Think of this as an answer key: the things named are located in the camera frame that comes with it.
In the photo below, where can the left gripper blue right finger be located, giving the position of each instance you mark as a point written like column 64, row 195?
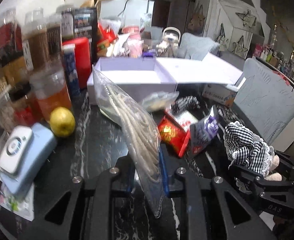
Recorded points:
column 172, row 171

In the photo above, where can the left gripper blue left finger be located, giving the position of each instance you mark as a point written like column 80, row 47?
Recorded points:
column 116, row 181

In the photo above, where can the red gold snack packet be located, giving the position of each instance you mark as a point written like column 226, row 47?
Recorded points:
column 174, row 136

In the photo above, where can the silver purple snack bag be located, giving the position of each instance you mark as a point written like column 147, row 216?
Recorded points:
column 204, row 131

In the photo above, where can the red white packet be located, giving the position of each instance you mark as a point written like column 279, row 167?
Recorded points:
column 184, row 119

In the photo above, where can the checkered plush doll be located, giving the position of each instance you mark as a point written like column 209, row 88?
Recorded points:
column 245, row 148

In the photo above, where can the clear zip bag white contents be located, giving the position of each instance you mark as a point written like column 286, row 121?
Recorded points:
column 159, row 101

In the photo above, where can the clear bag of rubber bands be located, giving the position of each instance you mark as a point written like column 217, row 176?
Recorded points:
column 141, row 136

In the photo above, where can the black white checkered scrunchie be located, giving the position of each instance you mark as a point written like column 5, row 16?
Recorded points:
column 185, row 104

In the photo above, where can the yellow lemon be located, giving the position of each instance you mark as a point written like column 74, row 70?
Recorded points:
column 62, row 122

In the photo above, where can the white blue medicine box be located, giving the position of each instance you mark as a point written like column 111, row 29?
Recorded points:
column 222, row 94

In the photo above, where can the white open gift box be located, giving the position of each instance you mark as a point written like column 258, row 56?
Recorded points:
column 141, row 77

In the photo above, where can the white blue small device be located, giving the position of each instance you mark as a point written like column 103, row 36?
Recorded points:
column 24, row 153

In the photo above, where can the white robot figurine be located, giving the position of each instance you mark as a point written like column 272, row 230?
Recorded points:
column 170, row 42

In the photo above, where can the orange filled plastic jar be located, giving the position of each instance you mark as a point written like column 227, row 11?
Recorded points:
column 51, row 90

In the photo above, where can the light blue chair far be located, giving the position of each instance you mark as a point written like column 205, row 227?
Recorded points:
column 196, row 47

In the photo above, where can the pink cup stack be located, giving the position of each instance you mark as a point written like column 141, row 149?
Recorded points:
column 133, row 45

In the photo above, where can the red cylindrical canister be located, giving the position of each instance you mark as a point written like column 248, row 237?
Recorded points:
column 82, row 59

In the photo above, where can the red bag of dates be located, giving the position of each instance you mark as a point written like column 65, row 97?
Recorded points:
column 106, row 37

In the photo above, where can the brown hanging tote bag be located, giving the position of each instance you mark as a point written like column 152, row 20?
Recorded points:
column 197, row 21

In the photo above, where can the blue tablet tube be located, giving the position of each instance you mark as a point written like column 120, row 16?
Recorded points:
column 70, row 70

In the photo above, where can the white mini fridge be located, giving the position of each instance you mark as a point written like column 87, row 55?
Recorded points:
column 130, row 9

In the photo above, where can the black coffee pouch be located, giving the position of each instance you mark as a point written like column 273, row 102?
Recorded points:
column 86, row 25

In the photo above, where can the brown filled spice jar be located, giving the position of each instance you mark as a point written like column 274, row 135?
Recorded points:
column 35, row 40

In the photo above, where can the dark label plastic jar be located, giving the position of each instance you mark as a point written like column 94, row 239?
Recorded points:
column 67, row 23

